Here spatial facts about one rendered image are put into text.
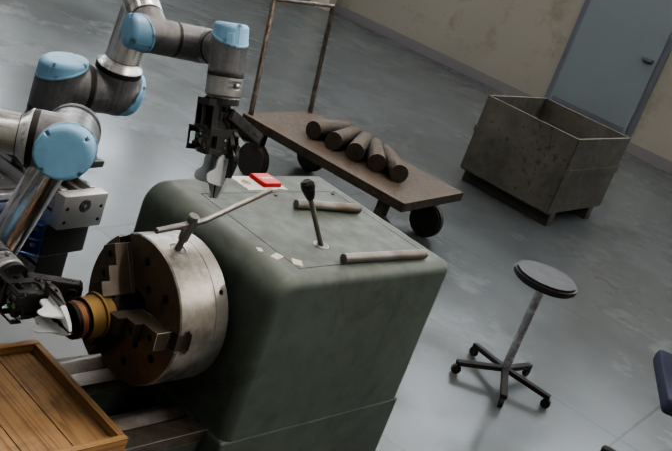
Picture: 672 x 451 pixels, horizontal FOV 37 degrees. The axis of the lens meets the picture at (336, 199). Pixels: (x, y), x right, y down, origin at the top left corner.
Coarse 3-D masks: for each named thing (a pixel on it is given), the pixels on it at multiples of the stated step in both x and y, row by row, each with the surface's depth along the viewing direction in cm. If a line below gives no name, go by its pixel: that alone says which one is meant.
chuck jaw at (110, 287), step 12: (120, 240) 210; (108, 252) 206; (120, 252) 205; (108, 264) 206; (120, 264) 204; (132, 264) 207; (108, 276) 202; (120, 276) 204; (132, 276) 206; (96, 288) 202; (108, 288) 202; (120, 288) 204; (132, 288) 206
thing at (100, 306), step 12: (72, 300) 197; (84, 300) 197; (96, 300) 198; (108, 300) 201; (72, 312) 201; (84, 312) 195; (96, 312) 196; (108, 312) 198; (72, 324) 200; (84, 324) 194; (96, 324) 196; (108, 324) 198; (72, 336) 196; (84, 336) 197; (96, 336) 200
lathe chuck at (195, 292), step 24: (144, 240) 204; (168, 240) 205; (96, 264) 215; (144, 264) 204; (168, 264) 199; (192, 264) 203; (144, 288) 204; (168, 288) 199; (192, 288) 200; (168, 312) 199; (192, 312) 199; (120, 336) 210; (192, 336) 200; (120, 360) 210; (144, 360) 205; (168, 360) 200; (192, 360) 203; (144, 384) 205
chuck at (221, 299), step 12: (192, 240) 209; (204, 252) 208; (216, 264) 207; (216, 276) 205; (216, 288) 204; (216, 300) 204; (216, 312) 204; (216, 324) 204; (216, 336) 205; (216, 348) 206; (204, 360) 206
